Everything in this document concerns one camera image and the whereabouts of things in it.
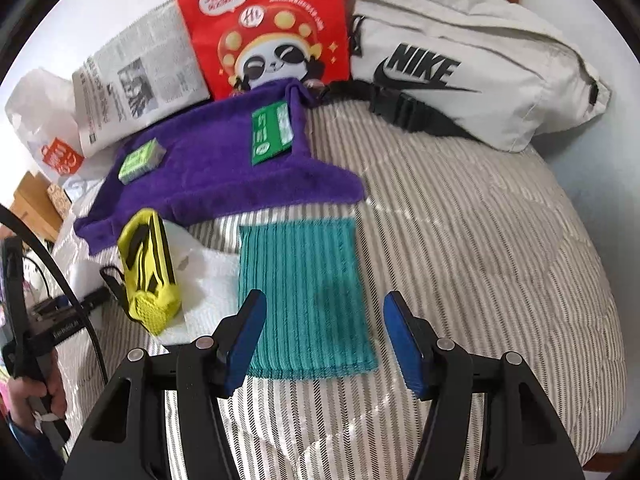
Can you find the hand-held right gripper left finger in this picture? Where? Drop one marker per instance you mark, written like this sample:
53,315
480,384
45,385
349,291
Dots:
247,340

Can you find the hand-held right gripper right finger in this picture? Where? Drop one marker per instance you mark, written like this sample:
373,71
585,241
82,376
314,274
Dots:
407,345

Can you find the white paper tissue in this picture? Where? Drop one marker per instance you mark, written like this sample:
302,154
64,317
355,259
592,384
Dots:
210,285

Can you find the teal ribbed cloth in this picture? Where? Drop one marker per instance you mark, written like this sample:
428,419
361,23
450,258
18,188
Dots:
300,280

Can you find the purple towel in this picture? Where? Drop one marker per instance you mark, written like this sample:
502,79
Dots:
210,160

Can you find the small green tissue pack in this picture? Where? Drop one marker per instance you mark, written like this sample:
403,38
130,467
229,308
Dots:
140,162

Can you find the green packet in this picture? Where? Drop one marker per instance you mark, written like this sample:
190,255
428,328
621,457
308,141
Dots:
270,132

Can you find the person's left hand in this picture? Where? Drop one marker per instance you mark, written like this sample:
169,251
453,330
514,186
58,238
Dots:
22,395

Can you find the striped bed quilt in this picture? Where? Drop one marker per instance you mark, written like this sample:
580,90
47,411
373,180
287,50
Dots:
475,260

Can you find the white plastic bag orange print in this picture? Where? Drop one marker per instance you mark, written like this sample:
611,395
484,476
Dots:
35,105

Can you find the newspaper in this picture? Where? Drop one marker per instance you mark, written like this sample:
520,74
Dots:
150,70

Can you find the white Nike tote bag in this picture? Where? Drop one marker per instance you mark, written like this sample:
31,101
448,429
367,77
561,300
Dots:
500,35

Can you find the red panda paper bag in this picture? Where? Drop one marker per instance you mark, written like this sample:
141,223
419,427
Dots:
280,5

